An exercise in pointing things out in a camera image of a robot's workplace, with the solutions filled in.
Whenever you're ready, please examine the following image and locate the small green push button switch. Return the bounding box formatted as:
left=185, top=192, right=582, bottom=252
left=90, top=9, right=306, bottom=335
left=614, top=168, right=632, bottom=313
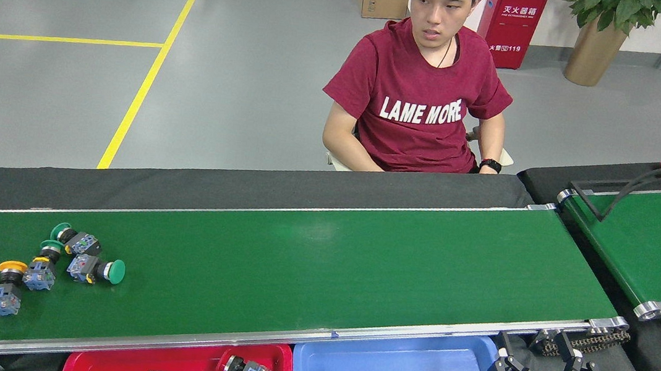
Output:
left=21, top=237, right=65, bottom=294

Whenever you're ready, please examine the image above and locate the yellow push button switch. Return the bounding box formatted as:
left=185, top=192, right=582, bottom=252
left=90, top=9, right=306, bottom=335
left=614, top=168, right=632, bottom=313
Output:
left=0, top=258, right=30, bottom=320

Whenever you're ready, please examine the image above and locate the wide green conveyor belt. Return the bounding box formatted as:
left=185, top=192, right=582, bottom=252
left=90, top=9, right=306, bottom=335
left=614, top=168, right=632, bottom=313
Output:
left=0, top=140, right=644, bottom=371

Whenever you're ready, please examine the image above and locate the red plastic tray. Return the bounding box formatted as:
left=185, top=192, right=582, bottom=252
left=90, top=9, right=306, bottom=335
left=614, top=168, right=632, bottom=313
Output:
left=61, top=319, right=299, bottom=371

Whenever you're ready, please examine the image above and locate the seated person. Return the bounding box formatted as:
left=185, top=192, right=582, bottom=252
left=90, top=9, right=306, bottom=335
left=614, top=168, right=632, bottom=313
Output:
left=314, top=0, right=524, bottom=188

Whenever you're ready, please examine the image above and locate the potted plant in gold pot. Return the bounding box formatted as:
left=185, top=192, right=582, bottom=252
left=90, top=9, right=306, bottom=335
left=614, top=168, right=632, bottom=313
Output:
left=551, top=0, right=661, bottom=95

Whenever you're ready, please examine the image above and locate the red fire extinguisher cabinet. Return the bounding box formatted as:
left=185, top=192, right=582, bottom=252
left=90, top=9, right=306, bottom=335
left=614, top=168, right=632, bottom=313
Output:
left=474, top=0, right=552, bottom=74

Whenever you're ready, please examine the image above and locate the black table cloth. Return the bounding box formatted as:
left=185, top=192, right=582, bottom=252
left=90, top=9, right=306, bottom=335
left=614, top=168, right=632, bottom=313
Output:
left=0, top=89, right=661, bottom=371

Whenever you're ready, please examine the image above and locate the black conveyor drive chain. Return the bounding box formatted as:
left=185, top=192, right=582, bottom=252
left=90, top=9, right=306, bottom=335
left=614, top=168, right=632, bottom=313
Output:
left=539, top=320, right=632, bottom=366

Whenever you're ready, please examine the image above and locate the black triangular guide frame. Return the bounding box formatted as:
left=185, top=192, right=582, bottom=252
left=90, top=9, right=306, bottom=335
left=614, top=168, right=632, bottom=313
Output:
left=565, top=151, right=661, bottom=229

